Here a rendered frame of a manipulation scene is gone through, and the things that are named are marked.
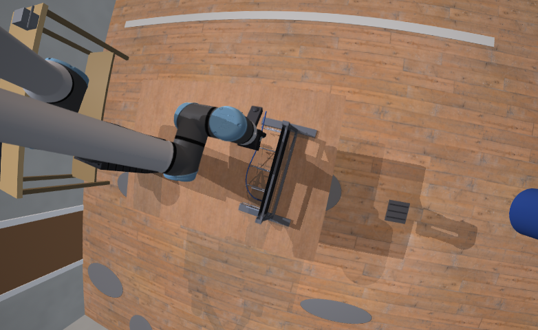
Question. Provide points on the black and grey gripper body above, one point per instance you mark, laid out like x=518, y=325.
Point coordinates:
x=256, y=143

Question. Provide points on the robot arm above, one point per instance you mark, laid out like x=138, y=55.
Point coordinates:
x=48, y=120

